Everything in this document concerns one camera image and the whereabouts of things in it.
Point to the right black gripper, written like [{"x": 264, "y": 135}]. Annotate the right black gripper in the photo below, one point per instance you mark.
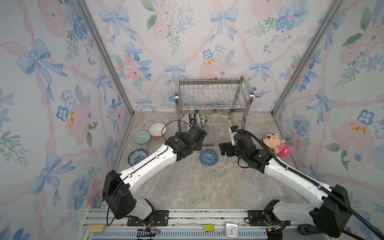
[{"x": 228, "y": 146}]

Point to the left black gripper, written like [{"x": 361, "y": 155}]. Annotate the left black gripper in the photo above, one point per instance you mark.
[{"x": 200, "y": 145}]

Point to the blue mesh pattern bowl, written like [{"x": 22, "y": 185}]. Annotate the blue mesh pattern bowl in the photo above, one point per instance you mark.
[{"x": 209, "y": 157}]

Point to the pink purple glass bowl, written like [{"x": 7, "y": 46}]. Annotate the pink purple glass bowl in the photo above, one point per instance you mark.
[{"x": 198, "y": 116}]

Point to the green leaf pattern bowl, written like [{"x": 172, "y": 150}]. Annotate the green leaf pattern bowl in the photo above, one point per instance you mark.
[{"x": 204, "y": 120}]

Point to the stainless steel dish rack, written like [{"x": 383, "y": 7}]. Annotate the stainless steel dish rack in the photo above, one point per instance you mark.
[{"x": 219, "y": 98}]

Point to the green white patterned bowl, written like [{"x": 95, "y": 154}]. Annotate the green white patterned bowl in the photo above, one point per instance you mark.
[{"x": 186, "y": 118}]

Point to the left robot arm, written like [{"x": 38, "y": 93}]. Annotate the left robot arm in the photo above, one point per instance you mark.
[{"x": 119, "y": 188}]

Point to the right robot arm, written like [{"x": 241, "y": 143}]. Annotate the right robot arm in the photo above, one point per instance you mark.
[{"x": 327, "y": 209}]

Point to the plush doll pink shirt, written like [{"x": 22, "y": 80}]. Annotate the plush doll pink shirt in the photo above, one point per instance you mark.
[{"x": 273, "y": 141}]

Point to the white orange bowl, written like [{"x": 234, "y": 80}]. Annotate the white orange bowl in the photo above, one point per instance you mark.
[{"x": 157, "y": 130}]

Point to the pale green bowl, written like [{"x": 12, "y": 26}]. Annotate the pale green bowl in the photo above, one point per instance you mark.
[{"x": 142, "y": 137}]

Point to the blue white patterned bowl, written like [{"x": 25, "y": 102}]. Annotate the blue white patterned bowl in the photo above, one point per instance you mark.
[{"x": 137, "y": 156}]

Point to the small silver alarm clock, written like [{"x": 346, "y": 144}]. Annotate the small silver alarm clock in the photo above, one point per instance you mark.
[{"x": 231, "y": 230}]

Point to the green orange small block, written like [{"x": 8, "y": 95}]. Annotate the green orange small block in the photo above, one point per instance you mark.
[{"x": 209, "y": 228}]

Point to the black stapler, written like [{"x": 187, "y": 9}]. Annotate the black stapler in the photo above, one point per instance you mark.
[{"x": 307, "y": 230}]

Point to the wooden block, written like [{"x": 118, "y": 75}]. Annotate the wooden block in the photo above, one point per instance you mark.
[{"x": 97, "y": 228}]

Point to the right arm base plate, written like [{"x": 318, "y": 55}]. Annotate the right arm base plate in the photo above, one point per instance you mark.
[{"x": 255, "y": 218}]

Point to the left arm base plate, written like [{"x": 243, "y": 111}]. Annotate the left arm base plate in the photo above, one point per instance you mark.
[{"x": 159, "y": 218}]

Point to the black connector with wires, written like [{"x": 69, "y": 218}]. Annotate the black connector with wires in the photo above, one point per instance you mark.
[{"x": 147, "y": 234}]

